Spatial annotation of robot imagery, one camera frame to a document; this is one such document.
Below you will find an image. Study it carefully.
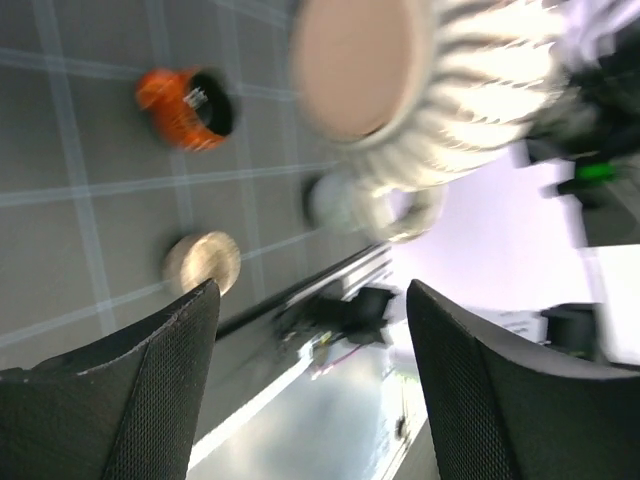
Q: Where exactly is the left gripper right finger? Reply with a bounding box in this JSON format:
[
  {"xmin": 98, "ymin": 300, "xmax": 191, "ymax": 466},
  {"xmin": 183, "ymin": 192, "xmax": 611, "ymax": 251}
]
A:
[{"xmin": 406, "ymin": 280, "xmax": 639, "ymax": 480}]

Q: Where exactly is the small tan ceramic cup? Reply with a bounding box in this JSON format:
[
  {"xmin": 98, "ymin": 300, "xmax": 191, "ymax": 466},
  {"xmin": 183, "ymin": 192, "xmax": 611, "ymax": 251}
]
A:
[{"xmin": 162, "ymin": 231, "xmax": 241, "ymax": 297}]

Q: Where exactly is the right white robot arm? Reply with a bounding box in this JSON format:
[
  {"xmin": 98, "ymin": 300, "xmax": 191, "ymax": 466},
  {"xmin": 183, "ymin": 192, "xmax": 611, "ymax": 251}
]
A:
[{"xmin": 525, "ymin": 1, "xmax": 639, "ymax": 369}]

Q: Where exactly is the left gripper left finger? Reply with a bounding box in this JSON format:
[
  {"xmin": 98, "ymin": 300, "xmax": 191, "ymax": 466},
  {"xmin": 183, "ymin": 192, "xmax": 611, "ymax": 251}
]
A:
[{"xmin": 1, "ymin": 280, "xmax": 220, "ymax": 479}]

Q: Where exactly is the grey speckled round mug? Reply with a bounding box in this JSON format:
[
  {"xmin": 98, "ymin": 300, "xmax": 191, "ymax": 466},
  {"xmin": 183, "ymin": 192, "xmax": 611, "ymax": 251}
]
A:
[{"xmin": 303, "ymin": 172, "xmax": 362, "ymax": 234}]

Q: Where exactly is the beige ribbed ceramic mug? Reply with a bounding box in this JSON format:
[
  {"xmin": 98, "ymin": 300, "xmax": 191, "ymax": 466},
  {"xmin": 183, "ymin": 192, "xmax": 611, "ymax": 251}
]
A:
[{"xmin": 289, "ymin": 1, "xmax": 564, "ymax": 243}]

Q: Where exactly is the orange black ceramic mug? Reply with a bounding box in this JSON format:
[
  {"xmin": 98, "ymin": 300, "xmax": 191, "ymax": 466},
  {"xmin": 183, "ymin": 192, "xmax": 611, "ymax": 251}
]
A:
[{"xmin": 135, "ymin": 67, "xmax": 238, "ymax": 151}]

